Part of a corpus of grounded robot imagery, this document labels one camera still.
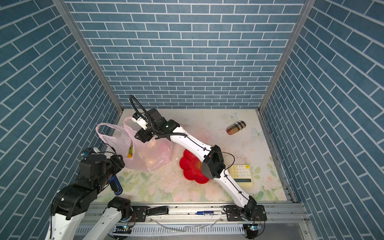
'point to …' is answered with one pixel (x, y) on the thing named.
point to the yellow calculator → (242, 174)
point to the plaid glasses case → (236, 127)
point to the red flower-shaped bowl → (191, 164)
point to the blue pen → (205, 213)
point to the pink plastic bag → (146, 157)
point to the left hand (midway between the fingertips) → (120, 158)
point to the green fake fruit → (131, 150)
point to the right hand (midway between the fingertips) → (137, 131)
